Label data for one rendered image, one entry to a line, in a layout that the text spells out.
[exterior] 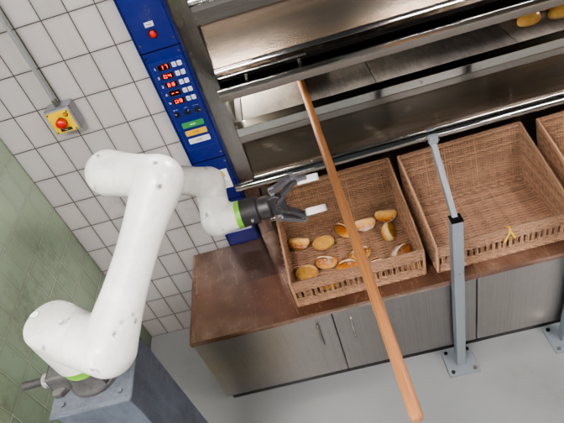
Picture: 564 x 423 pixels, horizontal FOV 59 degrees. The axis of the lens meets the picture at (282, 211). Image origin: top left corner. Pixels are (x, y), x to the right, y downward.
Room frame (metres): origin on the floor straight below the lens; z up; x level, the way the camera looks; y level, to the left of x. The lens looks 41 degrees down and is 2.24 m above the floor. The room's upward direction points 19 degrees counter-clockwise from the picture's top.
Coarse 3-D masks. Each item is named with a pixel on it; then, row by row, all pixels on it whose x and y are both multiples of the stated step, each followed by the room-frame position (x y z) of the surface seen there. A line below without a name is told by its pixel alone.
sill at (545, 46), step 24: (504, 48) 1.73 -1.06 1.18; (528, 48) 1.67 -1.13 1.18; (552, 48) 1.66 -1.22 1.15; (432, 72) 1.73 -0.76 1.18; (456, 72) 1.71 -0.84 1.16; (336, 96) 1.81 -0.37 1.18; (360, 96) 1.75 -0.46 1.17; (384, 96) 1.74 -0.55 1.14; (264, 120) 1.81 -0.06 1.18; (288, 120) 1.79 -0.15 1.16
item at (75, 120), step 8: (64, 104) 1.84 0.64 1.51; (72, 104) 1.86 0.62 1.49; (48, 112) 1.82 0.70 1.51; (56, 112) 1.82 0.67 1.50; (72, 112) 1.82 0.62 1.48; (80, 112) 1.88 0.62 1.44; (48, 120) 1.82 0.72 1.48; (56, 120) 1.82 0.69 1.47; (72, 120) 1.81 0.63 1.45; (80, 120) 1.84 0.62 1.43; (56, 128) 1.82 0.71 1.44; (64, 128) 1.82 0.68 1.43; (72, 128) 1.81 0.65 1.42
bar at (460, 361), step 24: (480, 120) 1.35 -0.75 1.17; (384, 144) 1.39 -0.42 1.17; (408, 144) 1.37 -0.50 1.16; (432, 144) 1.35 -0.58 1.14; (312, 168) 1.41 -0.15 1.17; (456, 216) 1.17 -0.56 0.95; (456, 240) 1.14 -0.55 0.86; (456, 264) 1.14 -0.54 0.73; (456, 288) 1.14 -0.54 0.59; (456, 312) 1.14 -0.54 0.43; (456, 336) 1.14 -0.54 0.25; (552, 336) 1.12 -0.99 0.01; (456, 360) 1.16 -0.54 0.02
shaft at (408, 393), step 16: (304, 96) 1.84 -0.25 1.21; (320, 128) 1.58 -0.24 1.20; (320, 144) 1.48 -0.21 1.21; (336, 176) 1.28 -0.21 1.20; (336, 192) 1.21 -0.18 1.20; (352, 224) 1.04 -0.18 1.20; (352, 240) 0.98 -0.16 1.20; (368, 272) 0.86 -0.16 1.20; (368, 288) 0.81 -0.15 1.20; (384, 320) 0.70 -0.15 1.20; (384, 336) 0.66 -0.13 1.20; (400, 352) 0.61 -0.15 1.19; (400, 368) 0.57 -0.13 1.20; (400, 384) 0.54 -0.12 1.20; (416, 400) 0.49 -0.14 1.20; (416, 416) 0.46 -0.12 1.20
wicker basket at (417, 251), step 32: (384, 160) 1.71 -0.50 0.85; (320, 192) 1.73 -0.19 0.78; (352, 192) 1.70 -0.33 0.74; (384, 192) 1.68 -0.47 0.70; (288, 224) 1.72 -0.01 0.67; (288, 256) 1.52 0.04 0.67; (384, 256) 1.41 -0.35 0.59; (416, 256) 1.26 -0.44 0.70; (320, 288) 1.30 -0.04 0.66; (352, 288) 1.29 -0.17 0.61
